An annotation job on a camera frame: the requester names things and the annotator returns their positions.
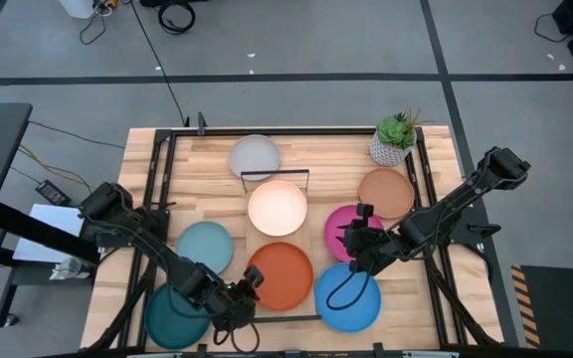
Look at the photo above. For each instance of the white board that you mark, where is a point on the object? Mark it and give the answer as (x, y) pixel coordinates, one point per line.
(53, 219)

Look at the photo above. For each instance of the white bin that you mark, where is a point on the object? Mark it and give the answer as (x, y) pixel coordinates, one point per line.
(75, 7)

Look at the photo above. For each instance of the black stand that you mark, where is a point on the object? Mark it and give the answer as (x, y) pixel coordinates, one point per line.
(33, 231)

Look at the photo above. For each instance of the grey plate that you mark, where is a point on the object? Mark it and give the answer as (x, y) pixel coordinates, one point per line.
(254, 154)

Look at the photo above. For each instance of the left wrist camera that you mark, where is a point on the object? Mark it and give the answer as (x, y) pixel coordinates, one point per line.
(254, 276)

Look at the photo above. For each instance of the light teal plate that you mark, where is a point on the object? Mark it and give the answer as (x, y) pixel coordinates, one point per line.
(202, 243)

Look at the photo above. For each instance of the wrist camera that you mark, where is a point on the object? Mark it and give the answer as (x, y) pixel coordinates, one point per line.
(254, 276)
(364, 215)

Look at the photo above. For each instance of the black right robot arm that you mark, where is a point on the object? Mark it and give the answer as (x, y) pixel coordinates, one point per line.
(455, 199)

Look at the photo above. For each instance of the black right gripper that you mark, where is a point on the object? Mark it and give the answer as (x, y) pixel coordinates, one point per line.
(372, 251)

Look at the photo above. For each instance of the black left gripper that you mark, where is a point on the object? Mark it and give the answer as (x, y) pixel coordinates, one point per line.
(229, 310)

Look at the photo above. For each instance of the tan plate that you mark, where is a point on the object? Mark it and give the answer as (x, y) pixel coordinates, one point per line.
(386, 191)

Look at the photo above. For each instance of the black table frame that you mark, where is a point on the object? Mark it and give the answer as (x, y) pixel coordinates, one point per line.
(286, 131)

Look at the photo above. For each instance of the dark teal plate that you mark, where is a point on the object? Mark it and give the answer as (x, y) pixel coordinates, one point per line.
(167, 325)

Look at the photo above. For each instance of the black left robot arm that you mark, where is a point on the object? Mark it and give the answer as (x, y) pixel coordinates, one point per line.
(142, 233)

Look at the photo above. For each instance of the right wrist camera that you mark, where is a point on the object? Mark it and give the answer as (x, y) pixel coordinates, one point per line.
(364, 215)

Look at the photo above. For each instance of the orange plate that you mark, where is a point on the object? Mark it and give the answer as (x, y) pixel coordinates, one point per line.
(286, 278)

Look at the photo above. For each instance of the magenta plate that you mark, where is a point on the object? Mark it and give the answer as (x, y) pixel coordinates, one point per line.
(332, 233)

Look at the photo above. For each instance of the black power adapter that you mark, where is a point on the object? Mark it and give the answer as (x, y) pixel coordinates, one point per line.
(53, 193)

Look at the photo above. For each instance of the blue plate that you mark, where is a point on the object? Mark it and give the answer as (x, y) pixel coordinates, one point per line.
(361, 310)

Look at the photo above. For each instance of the cream plate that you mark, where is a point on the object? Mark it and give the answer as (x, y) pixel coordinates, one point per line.
(277, 208)

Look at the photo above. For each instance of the hazard striped black mat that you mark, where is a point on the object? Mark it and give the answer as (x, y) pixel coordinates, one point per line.
(565, 303)

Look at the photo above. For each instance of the succulent in white pot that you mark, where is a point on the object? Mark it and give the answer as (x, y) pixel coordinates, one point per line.
(388, 151)

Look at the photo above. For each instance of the clear plastic bottle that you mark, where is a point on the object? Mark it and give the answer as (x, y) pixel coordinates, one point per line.
(70, 267)

